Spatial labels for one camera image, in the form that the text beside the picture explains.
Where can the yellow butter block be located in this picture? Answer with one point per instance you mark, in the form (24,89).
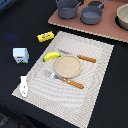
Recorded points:
(45,36)

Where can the light blue milk carton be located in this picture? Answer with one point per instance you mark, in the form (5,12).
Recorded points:
(20,55)

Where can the round wooden plate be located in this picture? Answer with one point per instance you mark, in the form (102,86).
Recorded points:
(68,66)

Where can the yellow toy banana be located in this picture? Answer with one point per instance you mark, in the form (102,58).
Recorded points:
(51,55)

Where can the beige woven placemat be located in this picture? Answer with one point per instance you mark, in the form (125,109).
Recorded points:
(65,101)

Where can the dark grey pot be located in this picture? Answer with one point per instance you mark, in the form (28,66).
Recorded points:
(67,9)

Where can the dark grey saucepan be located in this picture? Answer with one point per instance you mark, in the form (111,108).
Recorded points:
(92,14)

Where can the beige bowl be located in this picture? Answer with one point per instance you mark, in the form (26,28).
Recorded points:
(122,14)

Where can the fork with wooden handle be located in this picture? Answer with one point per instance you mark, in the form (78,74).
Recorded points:
(66,80)

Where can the knife with wooden handle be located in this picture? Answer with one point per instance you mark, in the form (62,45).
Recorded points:
(79,56)

